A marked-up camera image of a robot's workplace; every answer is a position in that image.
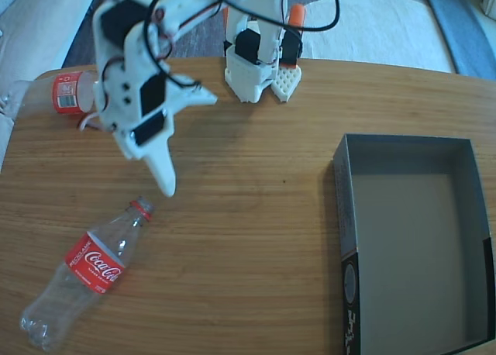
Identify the grey cardboard box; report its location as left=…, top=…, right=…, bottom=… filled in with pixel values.
left=332, top=133, right=496, bottom=355

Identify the clear bottle Coca-Cola script label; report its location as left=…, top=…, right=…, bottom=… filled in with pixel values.
left=19, top=195, right=157, bottom=352

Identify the black cable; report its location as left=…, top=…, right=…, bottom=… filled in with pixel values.
left=143, top=0, right=343, bottom=91

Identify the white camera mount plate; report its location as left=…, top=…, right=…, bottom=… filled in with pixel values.
left=164, top=74, right=219, bottom=118

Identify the orange and black clamp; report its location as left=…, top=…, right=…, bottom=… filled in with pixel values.
left=279, top=4, right=307, bottom=69

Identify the clear bottle barcode red label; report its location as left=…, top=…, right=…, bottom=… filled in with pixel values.
left=3, top=71, right=104, bottom=119

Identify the white rug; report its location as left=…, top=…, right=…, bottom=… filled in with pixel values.
left=301, top=0, right=456, bottom=75

